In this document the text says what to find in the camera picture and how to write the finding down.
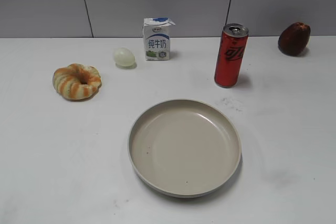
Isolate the orange striped bagel bread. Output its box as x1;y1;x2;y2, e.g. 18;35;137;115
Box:
53;63;102;101

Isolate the red cola can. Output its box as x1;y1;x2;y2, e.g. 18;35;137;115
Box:
214;23;249;88

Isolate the white egg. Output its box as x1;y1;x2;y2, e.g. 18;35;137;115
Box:
113;48;135;67

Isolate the dark brown avocado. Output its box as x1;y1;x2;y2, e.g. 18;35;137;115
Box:
278;22;311;56

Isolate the beige round plate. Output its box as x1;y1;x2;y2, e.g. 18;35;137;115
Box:
128;99;242;198

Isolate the white milk carton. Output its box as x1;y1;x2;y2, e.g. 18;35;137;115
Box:
142;18;175;61

